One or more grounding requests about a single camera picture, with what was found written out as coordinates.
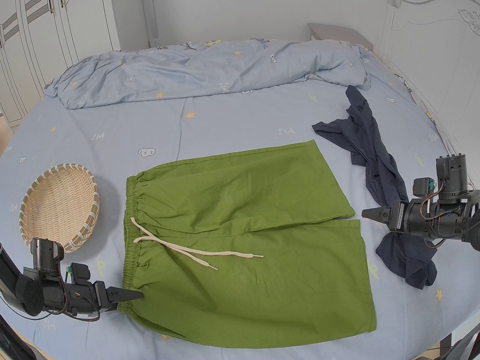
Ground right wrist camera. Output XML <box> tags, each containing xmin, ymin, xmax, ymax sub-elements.
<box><xmin>412</xmin><ymin>178</ymin><xmax>436</xmax><ymax>202</ymax></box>

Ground dark blue garment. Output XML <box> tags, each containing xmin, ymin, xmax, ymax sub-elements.
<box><xmin>312</xmin><ymin>85</ymin><xmax>437</xmax><ymax>290</ymax></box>

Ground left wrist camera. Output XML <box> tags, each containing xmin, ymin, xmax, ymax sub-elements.
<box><xmin>65</xmin><ymin>263</ymin><xmax>91</xmax><ymax>286</ymax></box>

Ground pale blue quilt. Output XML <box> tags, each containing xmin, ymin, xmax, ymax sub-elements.
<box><xmin>44</xmin><ymin>38</ymin><xmax>372</xmax><ymax>110</ymax></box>

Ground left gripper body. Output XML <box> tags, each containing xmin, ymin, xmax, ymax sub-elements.
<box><xmin>67</xmin><ymin>281</ymin><xmax>110</xmax><ymax>314</ymax></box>

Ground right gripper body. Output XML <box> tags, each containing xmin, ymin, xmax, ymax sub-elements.
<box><xmin>390</xmin><ymin>200</ymin><xmax>427</xmax><ymax>236</ymax></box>

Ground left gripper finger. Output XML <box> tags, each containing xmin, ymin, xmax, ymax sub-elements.
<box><xmin>105</xmin><ymin>286</ymin><xmax>144</xmax><ymax>310</ymax></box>

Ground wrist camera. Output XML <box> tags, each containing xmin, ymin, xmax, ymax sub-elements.
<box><xmin>65</xmin><ymin>263</ymin><xmax>91</xmax><ymax>286</ymax></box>
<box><xmin>412</xmin><ymin>178</ymin><xmax>436</xmax><ymax>202</ymax></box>

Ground grey bedside table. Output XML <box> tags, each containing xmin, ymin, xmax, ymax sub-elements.
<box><xmin>307</xmin><ymin>22</ymin><xmax>376</xmax><ymax>50</ymax></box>

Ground white wardrobe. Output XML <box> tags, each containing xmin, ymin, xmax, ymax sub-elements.
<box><xmin>0</xmin><ymin>0</ymin><xmax>121</xmax><ymax>123</ymax></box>

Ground round woven basket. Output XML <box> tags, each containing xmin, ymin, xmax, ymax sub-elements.
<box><xmin>19</xmin><ymin>163</ymin><xmax>101</xmax><ymax>254</ymax></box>

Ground green shorts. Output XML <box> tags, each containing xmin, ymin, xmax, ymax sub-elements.
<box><xmin>117</xmin><ymin>139</ymin><xmax>377</xmax><ymax>349</ymax></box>

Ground bed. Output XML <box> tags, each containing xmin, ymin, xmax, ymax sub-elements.
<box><xmin>0</xmin><ymin>0</ymin><xmax>480</xmax><ymax>360</ymax></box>

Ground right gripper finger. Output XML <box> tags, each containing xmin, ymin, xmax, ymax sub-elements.
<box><xmin>361</xmin><ymin>206</ymin><xmax>393</xmax><ymax>224</ymax></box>

